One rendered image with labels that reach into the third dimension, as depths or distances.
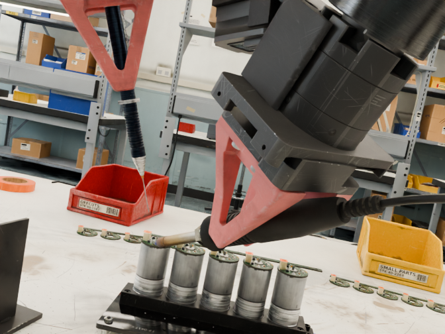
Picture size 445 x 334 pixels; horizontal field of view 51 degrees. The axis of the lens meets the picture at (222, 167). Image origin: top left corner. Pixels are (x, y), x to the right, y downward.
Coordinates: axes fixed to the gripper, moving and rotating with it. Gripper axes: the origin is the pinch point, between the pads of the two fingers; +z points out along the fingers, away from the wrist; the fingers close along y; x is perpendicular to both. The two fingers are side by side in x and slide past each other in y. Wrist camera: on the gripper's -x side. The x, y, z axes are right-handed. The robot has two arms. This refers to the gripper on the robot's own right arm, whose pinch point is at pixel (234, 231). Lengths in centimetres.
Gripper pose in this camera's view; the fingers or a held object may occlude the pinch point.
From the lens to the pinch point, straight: 30.9
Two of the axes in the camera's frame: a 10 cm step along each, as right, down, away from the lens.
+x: 4.7, 6.5, -5.9
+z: -4.7, 7.6, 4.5
